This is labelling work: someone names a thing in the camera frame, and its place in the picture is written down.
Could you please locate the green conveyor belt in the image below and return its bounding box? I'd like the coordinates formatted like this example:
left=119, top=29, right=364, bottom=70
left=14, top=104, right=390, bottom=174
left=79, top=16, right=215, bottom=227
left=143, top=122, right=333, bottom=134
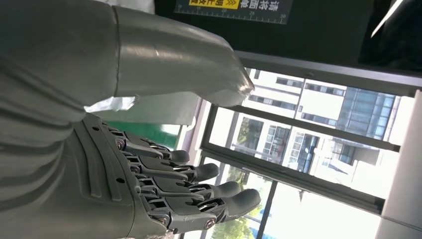
left=105, top=120, right=183, bottom=151

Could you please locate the black inbound scanner machine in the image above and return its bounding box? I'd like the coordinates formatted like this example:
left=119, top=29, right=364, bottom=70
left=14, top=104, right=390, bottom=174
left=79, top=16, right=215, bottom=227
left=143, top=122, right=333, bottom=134
left=154, top=0, right=422, bottom=75

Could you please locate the dark window frame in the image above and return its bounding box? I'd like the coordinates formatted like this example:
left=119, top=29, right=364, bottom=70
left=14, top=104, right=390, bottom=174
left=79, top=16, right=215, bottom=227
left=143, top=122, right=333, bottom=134
left=194, top=50, right=422, bottom=239

